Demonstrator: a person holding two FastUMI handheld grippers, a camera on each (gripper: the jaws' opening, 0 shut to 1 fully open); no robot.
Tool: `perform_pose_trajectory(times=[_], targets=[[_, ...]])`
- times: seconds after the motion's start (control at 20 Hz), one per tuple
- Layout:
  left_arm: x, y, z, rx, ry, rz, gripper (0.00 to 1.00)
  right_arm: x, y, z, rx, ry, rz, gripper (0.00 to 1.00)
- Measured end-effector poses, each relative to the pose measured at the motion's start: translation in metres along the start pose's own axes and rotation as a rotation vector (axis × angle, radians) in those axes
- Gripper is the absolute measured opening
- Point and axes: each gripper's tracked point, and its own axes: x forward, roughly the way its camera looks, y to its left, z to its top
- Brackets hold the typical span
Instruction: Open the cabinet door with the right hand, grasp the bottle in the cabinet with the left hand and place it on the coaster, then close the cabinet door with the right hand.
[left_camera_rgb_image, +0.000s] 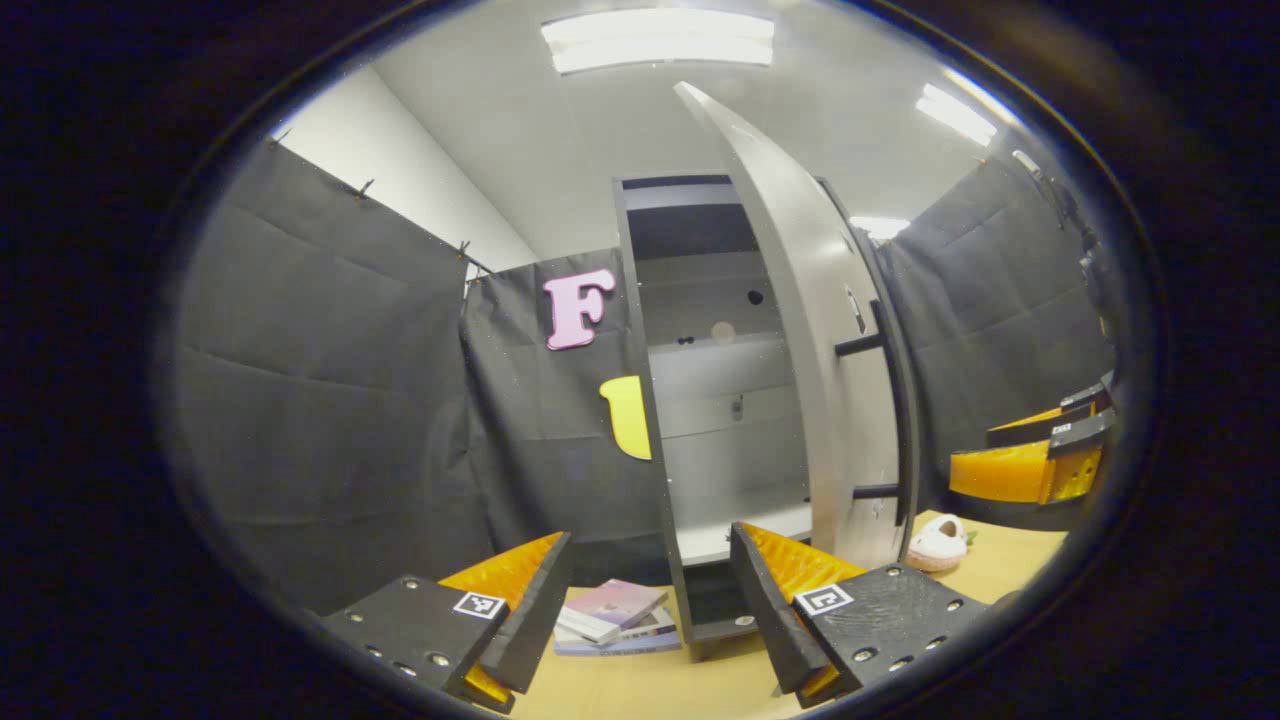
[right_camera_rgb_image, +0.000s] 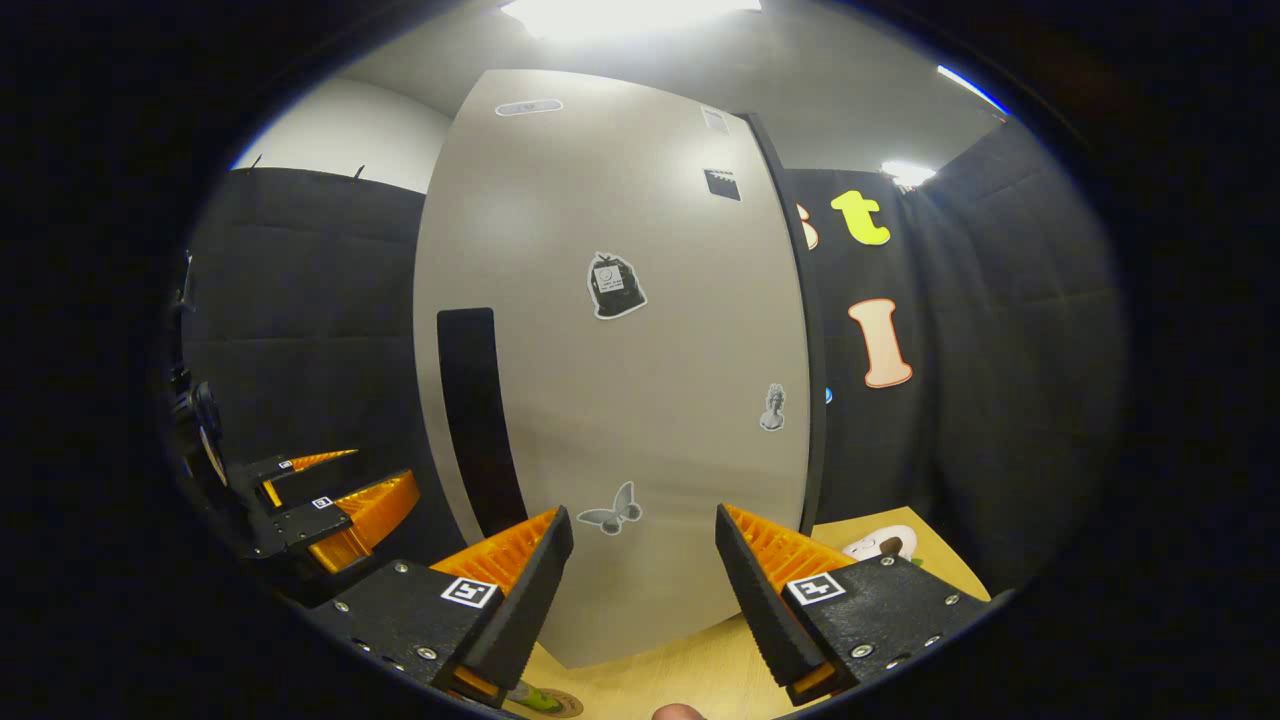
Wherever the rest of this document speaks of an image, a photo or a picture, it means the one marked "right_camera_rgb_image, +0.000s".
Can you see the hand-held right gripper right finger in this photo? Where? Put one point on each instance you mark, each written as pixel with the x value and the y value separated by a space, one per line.
pixel 755 600

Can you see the round brown coaster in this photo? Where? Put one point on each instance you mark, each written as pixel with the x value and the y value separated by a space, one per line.
pixel 570 706

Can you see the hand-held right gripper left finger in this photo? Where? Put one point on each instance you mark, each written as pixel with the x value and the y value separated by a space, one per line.
pixel 530 600

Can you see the ceiling light panel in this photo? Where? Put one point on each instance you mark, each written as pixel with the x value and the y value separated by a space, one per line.
pixel 630 18

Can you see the green label drink bottle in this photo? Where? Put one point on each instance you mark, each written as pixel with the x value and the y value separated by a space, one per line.
pixel 530 695

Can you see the light grey cabinet door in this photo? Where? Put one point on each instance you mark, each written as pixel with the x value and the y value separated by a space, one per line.
pixel 640 400

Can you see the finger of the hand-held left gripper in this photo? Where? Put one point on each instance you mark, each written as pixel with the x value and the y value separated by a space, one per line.
pixel 300 487
pixel 300 522

